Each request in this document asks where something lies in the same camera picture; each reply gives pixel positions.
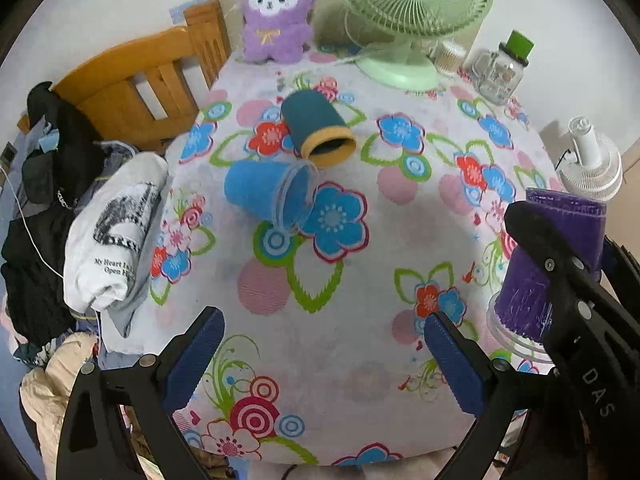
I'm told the green cup on jar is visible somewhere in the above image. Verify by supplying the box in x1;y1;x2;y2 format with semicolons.
499;30;534;67

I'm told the purple plush toy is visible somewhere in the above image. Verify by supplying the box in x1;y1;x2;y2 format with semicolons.
242;0;316;64

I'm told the blue felt cup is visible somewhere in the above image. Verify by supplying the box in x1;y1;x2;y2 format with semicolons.
224;159;319;232

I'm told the floral tablecloth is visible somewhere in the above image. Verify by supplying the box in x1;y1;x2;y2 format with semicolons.
101;50;560;466

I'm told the white fan power cable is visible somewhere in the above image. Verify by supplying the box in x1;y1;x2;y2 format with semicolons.
319;41;417;68

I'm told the glass jar with handle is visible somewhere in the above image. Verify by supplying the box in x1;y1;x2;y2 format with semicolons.
471;50;525;105

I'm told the wooden chair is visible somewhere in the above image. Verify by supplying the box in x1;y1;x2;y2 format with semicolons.
49;0;231;152

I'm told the dark teal yellow-rim cup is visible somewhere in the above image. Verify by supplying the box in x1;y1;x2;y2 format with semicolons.
281;89;356;169

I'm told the purple felt cup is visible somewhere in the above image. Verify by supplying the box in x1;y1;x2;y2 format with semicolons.
487;186;609;361

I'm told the white printed t-shirt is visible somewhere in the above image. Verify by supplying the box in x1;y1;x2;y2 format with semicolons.
63;152;169;338

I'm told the green desk fan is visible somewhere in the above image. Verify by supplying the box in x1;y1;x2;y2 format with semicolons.
343;0;494;92

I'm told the dark clothes pile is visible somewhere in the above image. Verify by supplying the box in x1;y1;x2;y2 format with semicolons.
0;80;137;361

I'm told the cotton swab container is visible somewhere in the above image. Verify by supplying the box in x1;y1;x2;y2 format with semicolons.
433;40;468;75

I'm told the white floor fan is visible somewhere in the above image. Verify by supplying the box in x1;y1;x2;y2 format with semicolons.
559;116;623;203

